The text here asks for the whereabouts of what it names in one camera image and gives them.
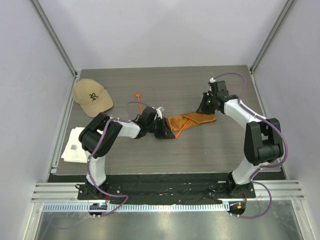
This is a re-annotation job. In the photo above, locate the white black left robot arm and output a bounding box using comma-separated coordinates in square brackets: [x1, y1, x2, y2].
[78, 106, 176, 200]

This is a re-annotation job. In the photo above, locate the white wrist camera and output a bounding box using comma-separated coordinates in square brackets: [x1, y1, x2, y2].
[209, 77, 216, 84]
[155, 106, 165, 119]

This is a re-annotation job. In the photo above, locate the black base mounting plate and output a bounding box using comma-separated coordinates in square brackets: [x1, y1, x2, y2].
[76, 173, 256, 205]

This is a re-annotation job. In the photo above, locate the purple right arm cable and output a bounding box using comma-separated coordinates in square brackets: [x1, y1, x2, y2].
[212, 72, 290, 220]

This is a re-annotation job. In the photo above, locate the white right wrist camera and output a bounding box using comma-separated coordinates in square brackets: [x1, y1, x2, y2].
[209, 77, 216, 84]

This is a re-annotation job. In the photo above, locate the orange cloth napkin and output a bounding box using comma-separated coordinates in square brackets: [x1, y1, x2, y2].
[166, 112, 217, 132]

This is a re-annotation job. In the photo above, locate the orange plastic fork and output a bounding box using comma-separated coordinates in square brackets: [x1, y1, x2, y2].
[135, 91, 143, 113]

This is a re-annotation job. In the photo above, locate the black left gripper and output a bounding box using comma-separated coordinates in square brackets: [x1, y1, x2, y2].
[146, 117, 175, 140]

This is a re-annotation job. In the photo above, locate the white folded towel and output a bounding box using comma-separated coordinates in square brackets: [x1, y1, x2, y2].
[61, 127, 87, 164]

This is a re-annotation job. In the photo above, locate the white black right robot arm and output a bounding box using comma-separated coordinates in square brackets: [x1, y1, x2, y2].
[196, 78, 284, 198]

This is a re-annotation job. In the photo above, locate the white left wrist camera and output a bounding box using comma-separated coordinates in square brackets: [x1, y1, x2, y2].
[155, 106, 165, 119]

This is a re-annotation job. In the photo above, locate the beige baseball cap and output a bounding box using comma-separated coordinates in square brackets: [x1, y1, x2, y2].
[72, 78, 114, 118]

